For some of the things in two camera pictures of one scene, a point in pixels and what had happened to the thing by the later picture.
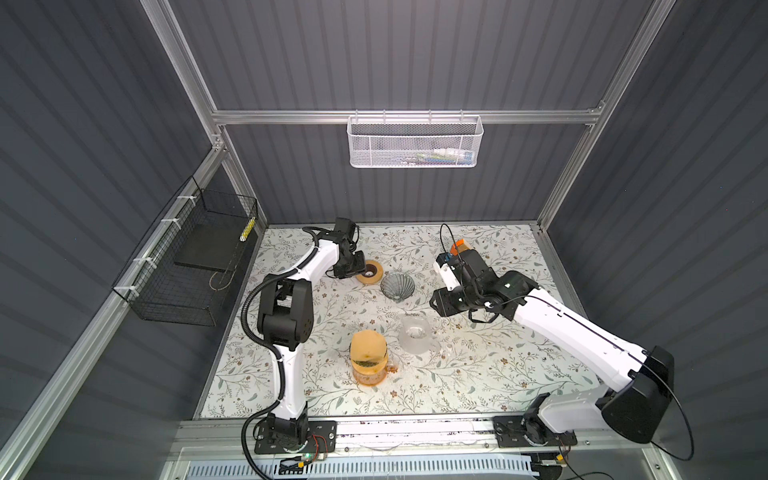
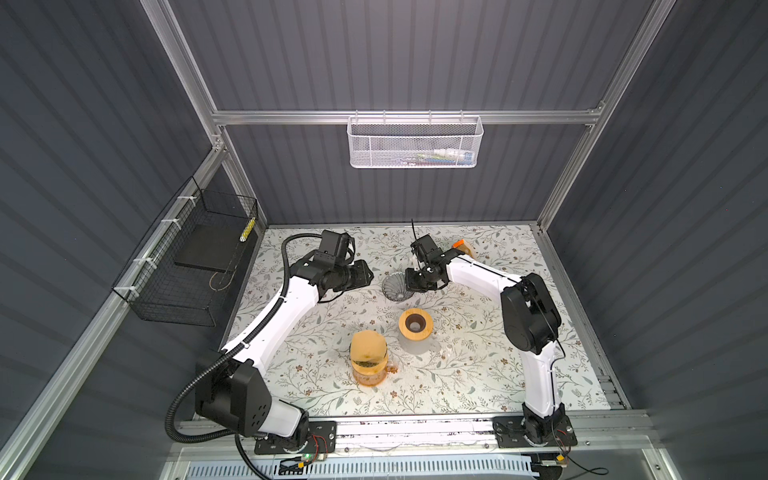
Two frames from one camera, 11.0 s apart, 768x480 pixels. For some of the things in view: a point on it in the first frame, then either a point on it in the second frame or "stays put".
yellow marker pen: [247, 229] stays put
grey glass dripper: [397, 286] stays put
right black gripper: [440, 304] → [410, 284]
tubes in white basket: [442, 155] stays put
